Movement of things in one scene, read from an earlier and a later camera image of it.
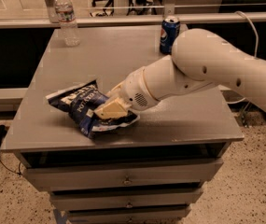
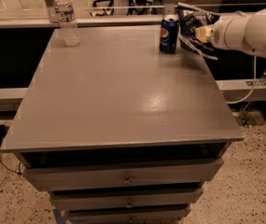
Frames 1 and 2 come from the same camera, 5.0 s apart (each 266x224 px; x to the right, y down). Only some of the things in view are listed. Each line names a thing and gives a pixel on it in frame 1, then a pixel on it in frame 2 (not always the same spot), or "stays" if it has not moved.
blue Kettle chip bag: [80, 104] → [190, 18]
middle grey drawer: [126, 197] stays
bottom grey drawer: [129, 215] stays
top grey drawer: [121, 175] stays
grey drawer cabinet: [150, 171] stays
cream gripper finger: [112, 108] → [203, 33]
